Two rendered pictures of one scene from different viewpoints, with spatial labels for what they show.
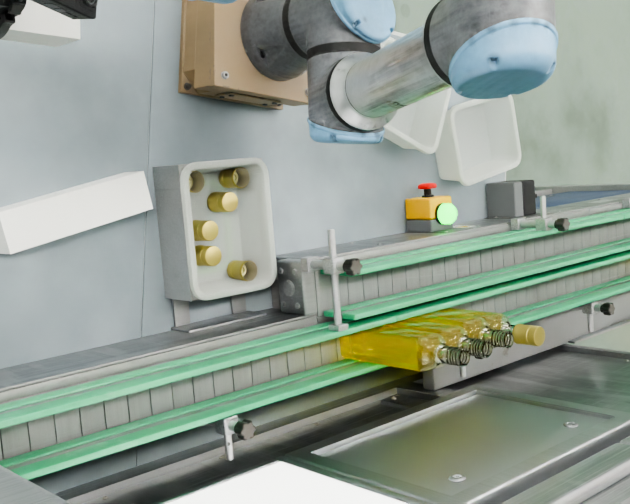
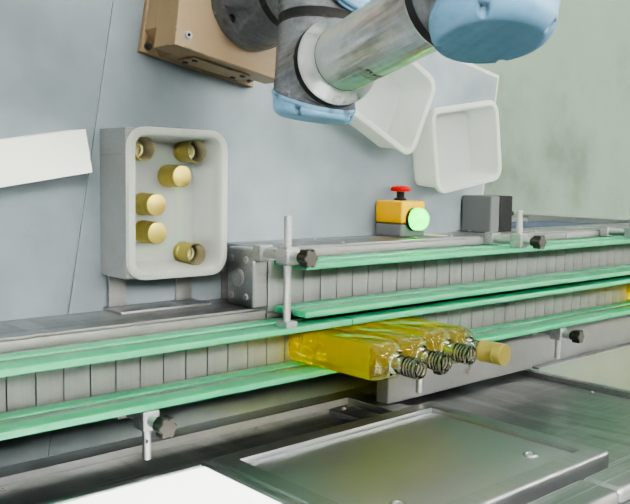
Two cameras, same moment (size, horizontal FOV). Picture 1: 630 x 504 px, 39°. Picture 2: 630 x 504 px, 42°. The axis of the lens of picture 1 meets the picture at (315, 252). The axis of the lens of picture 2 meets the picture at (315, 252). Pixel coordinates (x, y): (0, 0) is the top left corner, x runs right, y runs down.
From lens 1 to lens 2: 24 cm
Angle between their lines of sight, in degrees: 2
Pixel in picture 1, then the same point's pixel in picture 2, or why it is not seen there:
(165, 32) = not seen: outside the picture
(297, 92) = (268, 66)
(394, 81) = (367, 42)
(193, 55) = (157, 12)
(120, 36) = not seen: outside the picture
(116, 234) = (50, 197)
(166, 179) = (112, 143)
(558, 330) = (523, 354)
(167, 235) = (108, 205)
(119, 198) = (53, 155)
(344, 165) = (314, 156)
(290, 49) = (262, 14)
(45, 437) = not seen: outside the picture
